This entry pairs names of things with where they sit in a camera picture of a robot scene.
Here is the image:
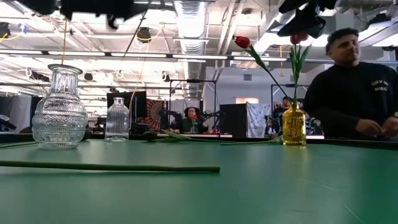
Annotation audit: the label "clear round patterned vase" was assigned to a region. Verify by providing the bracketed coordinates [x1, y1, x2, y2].
[31, 63, 89, 151]

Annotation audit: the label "red mandala tapestry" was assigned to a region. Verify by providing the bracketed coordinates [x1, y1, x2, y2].
[139, 98, 165, 131]

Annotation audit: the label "red tulip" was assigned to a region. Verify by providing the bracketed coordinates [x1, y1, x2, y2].
[234, 35, 292, 102]
[294, 33, 312, 105]
[289, 34, 304, 105]

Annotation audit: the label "yellow hanging cable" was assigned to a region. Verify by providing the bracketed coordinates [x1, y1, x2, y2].
[60, 18, 68, 65]

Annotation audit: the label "person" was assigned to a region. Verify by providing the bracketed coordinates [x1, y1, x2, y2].
[303, 27, 398, 141]
[182, 106, 210, 134]
[272, 95, 293, 138]

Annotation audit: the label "grey ventilation unit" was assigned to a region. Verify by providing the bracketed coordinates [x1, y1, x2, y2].
[335, 12, 358, 30]

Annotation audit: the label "black ceiling spotlight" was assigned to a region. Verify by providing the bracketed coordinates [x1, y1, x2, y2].
[0, 21, 11, 40]

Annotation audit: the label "white patterned cloth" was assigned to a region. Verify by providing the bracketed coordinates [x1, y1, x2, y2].
[247, 102, 272, 138]

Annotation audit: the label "round black ceiling lamp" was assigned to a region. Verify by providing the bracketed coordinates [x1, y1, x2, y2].
[136, 27, 152, 44]

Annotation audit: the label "black metal rack frame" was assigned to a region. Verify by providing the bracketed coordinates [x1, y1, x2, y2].
[270, 83, 312, 103]
[169, 79, 218, 134]

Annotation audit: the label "long ceiling light bar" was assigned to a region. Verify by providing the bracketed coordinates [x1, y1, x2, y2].
[0, 49, 290, 62]

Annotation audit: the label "grey curtain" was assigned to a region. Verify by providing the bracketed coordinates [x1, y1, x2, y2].
[0, 95, 34, 133]

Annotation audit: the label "silver ceiling duct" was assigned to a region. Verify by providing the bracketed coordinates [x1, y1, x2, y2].
[172, 0, 209, 100]

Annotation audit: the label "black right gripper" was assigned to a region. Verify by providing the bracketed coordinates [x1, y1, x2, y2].
[276, 0, 338, 39]

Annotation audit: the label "green table mat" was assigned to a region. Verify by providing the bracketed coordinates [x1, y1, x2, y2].
[0, 138, 398, 224]

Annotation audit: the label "distant wooden table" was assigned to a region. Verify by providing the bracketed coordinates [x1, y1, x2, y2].
[157, 133, 233, 139]

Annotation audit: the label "yellow glass vase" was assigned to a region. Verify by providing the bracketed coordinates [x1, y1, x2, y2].
[282, 101, 307, 146]

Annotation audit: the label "black partition panel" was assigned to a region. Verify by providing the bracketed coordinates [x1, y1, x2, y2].
[220, 103, 249, 138]

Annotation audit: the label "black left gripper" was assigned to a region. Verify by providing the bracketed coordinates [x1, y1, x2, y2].
[60, 0, 150, 30]

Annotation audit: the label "clear ribbed glass vase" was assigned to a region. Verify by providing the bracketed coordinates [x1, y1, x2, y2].
[104, 96, 131, 142]

